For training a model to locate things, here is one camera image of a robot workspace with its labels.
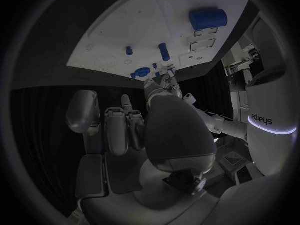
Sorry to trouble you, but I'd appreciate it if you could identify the workshop equipment rack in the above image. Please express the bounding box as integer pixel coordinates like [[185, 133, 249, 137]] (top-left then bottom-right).
[[221, 43, 260, 91]]

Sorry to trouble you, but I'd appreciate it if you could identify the large blue cylinder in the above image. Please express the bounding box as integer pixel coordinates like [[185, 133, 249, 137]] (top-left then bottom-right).
[[188, 8, 229, 32]]

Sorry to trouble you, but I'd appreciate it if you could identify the blue gear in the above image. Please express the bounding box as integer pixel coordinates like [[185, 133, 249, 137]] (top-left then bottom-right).
[[135, 67, 152, 78]]

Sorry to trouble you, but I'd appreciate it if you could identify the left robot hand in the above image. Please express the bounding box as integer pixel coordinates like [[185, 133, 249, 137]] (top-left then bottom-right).
[[160, 70, 184, 99]]

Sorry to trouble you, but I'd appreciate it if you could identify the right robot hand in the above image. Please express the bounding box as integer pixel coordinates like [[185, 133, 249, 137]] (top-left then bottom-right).
[[65, 78, 222, 225]]

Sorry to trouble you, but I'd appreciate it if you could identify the white task board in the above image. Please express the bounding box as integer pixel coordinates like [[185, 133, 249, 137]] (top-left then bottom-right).
[[65, 0, 250, 83]]

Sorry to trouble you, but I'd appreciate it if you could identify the long blue cylinder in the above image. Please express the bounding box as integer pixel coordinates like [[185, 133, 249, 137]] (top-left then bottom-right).
[[158, 43, 171, 62]]

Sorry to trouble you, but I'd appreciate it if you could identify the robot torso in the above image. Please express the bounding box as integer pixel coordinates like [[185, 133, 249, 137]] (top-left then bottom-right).
[[244, 65, 299, 177]]

